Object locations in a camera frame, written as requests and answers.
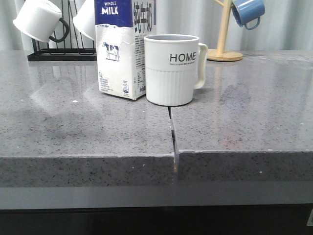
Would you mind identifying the whole milk carton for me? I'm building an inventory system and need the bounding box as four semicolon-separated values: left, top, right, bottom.
94;0;157;100

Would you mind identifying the white HOME mug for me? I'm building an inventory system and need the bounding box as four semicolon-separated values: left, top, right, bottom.
144;34;208;106

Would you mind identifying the wooden mug tree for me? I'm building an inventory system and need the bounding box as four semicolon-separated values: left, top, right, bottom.
207;0;243;62

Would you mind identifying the right white hanging mug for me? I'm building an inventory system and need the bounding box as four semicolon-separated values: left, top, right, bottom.
73;0;96;40

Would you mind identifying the white hanging mug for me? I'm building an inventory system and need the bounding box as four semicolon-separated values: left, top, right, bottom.
73;0;96;40
13;0;70;43

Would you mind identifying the blue enamel mug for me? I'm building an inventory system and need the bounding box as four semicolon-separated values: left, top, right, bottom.
231;0;265;30

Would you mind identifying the left white hanging mug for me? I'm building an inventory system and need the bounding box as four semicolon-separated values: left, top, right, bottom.
13;0;70;43

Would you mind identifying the black wire mug rack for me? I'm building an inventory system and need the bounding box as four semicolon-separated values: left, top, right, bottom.
27;0;96;62

